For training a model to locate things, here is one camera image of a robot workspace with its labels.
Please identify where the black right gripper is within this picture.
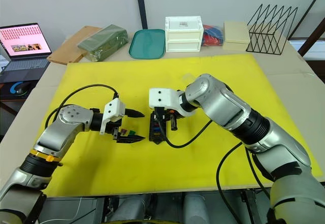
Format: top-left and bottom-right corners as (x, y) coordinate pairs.
(151, 106), (179, 132)

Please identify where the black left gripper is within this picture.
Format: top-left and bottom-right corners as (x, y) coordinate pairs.
(105, 108), (146, 144)

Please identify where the black fuse box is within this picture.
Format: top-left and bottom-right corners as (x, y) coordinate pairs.
(148, 111), (168, 146)

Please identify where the clear plastic fuse box cover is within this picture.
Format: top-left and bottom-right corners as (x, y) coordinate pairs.
(181, 73), (198, 84)

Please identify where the white two-drawer storage box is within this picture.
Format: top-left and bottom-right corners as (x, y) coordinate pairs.
(165, 15), (205, 53)

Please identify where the beige lidded box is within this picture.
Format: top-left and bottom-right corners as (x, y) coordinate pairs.
(222, 21), (251, 52)

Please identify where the yellow foam mat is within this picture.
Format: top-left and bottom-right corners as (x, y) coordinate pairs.
(42, 54), (324, 198)

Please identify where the grey rounded shape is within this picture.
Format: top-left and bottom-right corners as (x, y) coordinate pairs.
(183, 193), (211, 224)
(111, 194), (153, 222)

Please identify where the teal plastic tray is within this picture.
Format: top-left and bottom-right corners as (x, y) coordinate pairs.
(128, 28), (167, 60)

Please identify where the green wrapped package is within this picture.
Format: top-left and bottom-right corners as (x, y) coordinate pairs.
(77, 24), (128, 63)

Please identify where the bag of red blue items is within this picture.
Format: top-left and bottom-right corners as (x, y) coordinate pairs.
(201, 24), (225, 48)

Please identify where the wooden board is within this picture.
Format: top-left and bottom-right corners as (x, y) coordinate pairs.
(47, 25), (103, 66)

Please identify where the black panel under table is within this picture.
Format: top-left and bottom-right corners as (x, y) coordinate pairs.
(42, 197), (105, 224)

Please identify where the black computer mouse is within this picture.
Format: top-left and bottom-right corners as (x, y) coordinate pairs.
(15, 81), (30, 95)

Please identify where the black vertical pole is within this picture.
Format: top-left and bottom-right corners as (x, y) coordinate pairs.
(134, 0), (149, 30)

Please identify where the black blue mouse pad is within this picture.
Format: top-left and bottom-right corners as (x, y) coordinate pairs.
(0, 80), (39, 101)

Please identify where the open laptop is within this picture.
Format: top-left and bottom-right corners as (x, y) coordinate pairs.
(0, 22), (53, 82)

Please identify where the black diagonal pole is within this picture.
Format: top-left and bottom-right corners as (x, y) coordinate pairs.
(288, 0), (325, 40)

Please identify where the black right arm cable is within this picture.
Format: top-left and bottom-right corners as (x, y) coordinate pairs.
(154, 107), (270, 224)

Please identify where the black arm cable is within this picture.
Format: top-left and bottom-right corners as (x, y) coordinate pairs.
(44, 83), (120, 133)
(154, 107), (270, 224)

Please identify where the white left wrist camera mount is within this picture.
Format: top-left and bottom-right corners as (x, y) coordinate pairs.
(99, 98), (126, 135)

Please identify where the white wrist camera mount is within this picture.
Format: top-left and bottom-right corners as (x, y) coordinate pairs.
(99, 98), (126, 135)
(148, 88), (198, 119)

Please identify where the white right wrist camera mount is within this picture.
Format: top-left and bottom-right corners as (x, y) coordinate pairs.
(148, 88), (198, 119)

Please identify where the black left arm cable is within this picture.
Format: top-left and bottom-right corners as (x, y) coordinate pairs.
(44, 83), (120, 133)

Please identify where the black wire file rack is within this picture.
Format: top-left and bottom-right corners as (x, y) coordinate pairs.
(245, 4), (299, 56)

